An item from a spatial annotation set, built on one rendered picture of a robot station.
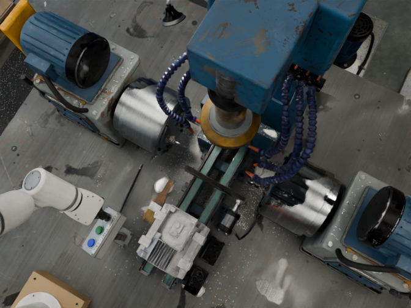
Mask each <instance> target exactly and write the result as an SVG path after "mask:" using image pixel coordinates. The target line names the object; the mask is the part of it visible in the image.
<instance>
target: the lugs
mask: <svg viewBox="0 0 411 308"><path fill-rule="evenodd" d="M170 207H171V205H170V204H168V203H167V205H166V206H165V209H166V210H169V208H170ZM205 226H206V225H205V224H203V223H202V222H200V221H198V225H196V227H197V228H199V229H200V230H204V227H205ZM138 255H139V256H140V257H142V258H144V259H145V258H146V255H147V252H146V251H144V250H142V249H140V250H139V252H138ZM169 274H170V275H171V276H173V277H175V278H176V277H177V276H178V274H179V272H178V271H177V270H176V269H174V268H171V270H170V271H169Z"/></svg>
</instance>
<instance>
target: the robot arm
mask: <svg viewBox="0 0 411 308"><path fill-rule="evenodd" d="M103 203H104V198H103V197H102V196H98V195H96V194H94V193H92V192H90V191H88V190H85V189H82V188H77V187H76V186H74V185H72V184H70V183H69V182H67V181H65V180H63V179H61V178H59V177H57V176H55V175H54V174H52V173H50V172H48V171H47V170H45V169H42V168H36V169H33V170H31V171H30V172H29V173H28V174H27V176H26V177H25V179H24V181H23V185H22V188H21V189H19V190H14V191H9V192H5V193H4V194H1V195H0V236H2V235H3V234H5V233H7V232H9V231H10V230H12V229H14V228H16V227H17V226H19V225H20V224H22V223H24V222H25V221H27V220H28V219H29V218H30V217H31V215H32V214H33V211H36V210H38V209H40V208H42V207H54V208H57V209H58V210H59V212H61V213H63V212H64V213H65V214H67V215H68V216H69V217H71V218H72V219H74V220H76V221H78V222H80V223H82V224H84V225H86V226H88V225H89V224H90V223H91V222H92V221H93V220H95V219H101V220H102V221H103V220H104V219H105V220H108V218H109V216H108V215H107V214H108V213H107V212H105V211H103V210H102V205H103ZM15 308H62V306H61V304H60V302H59V301H58V300H57V299H56V298H55V297H54V296H53V295H51V294H49V293H45V292H35V293H31V294H30V295H27V296H25V297H24V298H23V299H22V300H21V301H20V302H19V303H18V304H17V305H16V307H15Z"/></svg>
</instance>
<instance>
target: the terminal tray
mask: <svg viewBox="0 0 411 308"><path fill-rule="evenodd" d="M172 208H174V210H173V211H172ZM192 219H194V222H192V221H191V220H192ZM196 225H198V219H196V218H195V217H193V216H191V215H190V214H188V213H186V212H184V211H182V210H181V209H179V208H177V207H175V206H174V205H171V207H170V208H169V210H168V212H167V213H166V215H165V217H164V218H163V220H162V222H161V224H160V225H159V227H158V229H157V231H156V232H155V234H154V235H153V237H154V238H156V239H158V240H160V241H161V242H163V243H164V244H166V245H168V246H170V247H171V248H173V249H175V250H176V251H178V252H182V251H183V250H184V249H183V248H185V247H186V246H185V245H186V244H188V243H187V241H189V238H191V235H192V234H193V231H195V229H194V228H196ZM157 234H159V236H157ZM177 246H179V248H177Z"/></svg>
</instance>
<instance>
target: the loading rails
mask: <svg viewBox="0 0 411 308"><path fill-rule="evenodd" d="M225 150H226V149H225V148H221V147H217V146H216V145H214V144H212V146H211V148H210V149H209V151H206V150H205V151H204V153H203V154H202V156H201V159H202V160H203V161H201V164H200V166H199V167H198V169H197V171H199V172H201V173H203V174H204V175H206V176H208V177H210V176H211V174H212V172H213V170H214V169H215V170H217V171H219V172H221V173H222V174H224V176H223V178H222V179H221V181H220V183H221V184H222V185H225V186H226V187H228V186H229V187H232V185H233V183H234V182H235V179H238V180H240V181H242V182H243V181H244V179H245V178H246V176H247V173H246V172H244V171H242V170H241V169H242V167H243V165H244V164H245V162H246V160H247V158H248V156H249V154H250V150H251V149H250V148H246V147H245V146H243V147H240V148H239V150H238V152H237V153H236V155H235V157H234V159H233V160H232V162H231V164H230V165H229V164H228V163H225V162H224V161H222V160H220V158H221V157H222V155H223V153H224V151H225ZM205 184H206V182H204V181H202V180H200V179H199V178H197V177H195V176H193V178H192V179H191V180H190V183H187V182H186V183H185V184H184V186H183V188H182V191H183V192H184V193H183V194H182V197H181V198H180V200H178V203H177V205H176V207H177V208H179V209H181V210H182V211H184V212H186V213H189V212H191V213H193V214H194V215H196V216H198V217H199V219H198V221H200V222H202V223H203V224H205V225H206V226H207V227H208V228H209V225H210V224H211V222H212V220H213V219H214V217H215V215H216V213H217V212H220V213H222V214H224V211H225V209H226V208H229V206H228V205H226V204H225V203H223V201H224V199H225V197H226V196H227V194H225V193H224V192H222V191H220V190H219V189H216V190H215V192H214V194H213V195H212V197H211V198H210V200H209V202H208V204H207V206H206V207H205V208H203V207H201V206H200V205H198V204H196V203H195V202H196V199H197V198H198V196H199V194H200V193H201V191H202V189H203V187H204V186H205ZM209 241H210V240H208V239H206V241H205V243H204V245H202V246H201V247H202V248H204V249H205V248H206V247H207V245H208V243H209ZM141 259H143V262H141V263H142V264H141V266H140V267H139V269H138V271H140V272H141V273H143V274H145V275H146V276H149V275H152V274H153V273H154V272H155V270H156V269H157V267H156V266H154V265H153V264H151V263H149V262H148V261H147V260H145V259H144V258H142V257H141ZM189 277H190V276H189V275H187V274H186V275H185V276H184V278H183V279H179V278H178V277H177V278H175V277H173V276H171V275H170V274H167V275H166V277H165V279H164V281H163V282H162V283H161V285H162V286H164V287H165V288H168V290H172V289H173V288H174V287H175V286H176V284H177V282H180V283H181V284H183V285H185V284H186V283H187V280H188V279H189Z"/></svg>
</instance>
